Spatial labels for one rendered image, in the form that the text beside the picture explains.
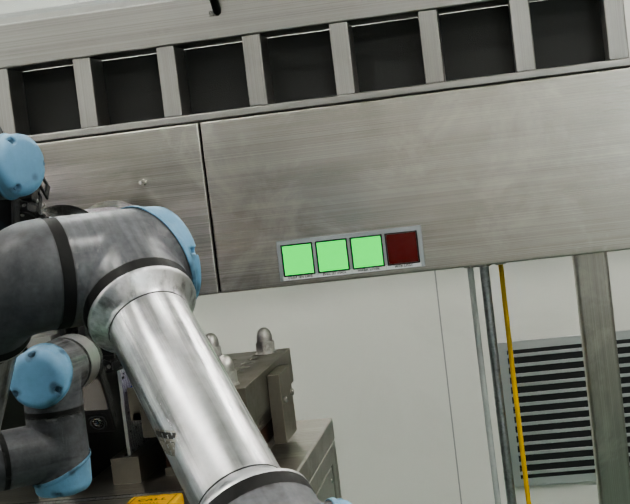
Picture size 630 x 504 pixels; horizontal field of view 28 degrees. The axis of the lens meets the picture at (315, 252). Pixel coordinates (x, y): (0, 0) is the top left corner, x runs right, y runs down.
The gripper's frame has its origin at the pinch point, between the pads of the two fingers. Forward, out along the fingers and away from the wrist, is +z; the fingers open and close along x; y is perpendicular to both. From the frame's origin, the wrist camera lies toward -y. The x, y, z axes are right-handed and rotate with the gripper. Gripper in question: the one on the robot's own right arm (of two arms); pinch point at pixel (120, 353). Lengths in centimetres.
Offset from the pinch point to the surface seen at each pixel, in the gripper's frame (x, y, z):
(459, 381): -38, -54, 263
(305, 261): -25.2, 9.1, 29.3
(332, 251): -30.1, 10.3, 29.3
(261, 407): -20.0, -10.7, 3.3
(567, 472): -73, -89, 262
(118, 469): 1.1, -16.7, -4.5
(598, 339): -74, -12, 46
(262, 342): -16.4, -3.9, 27.9
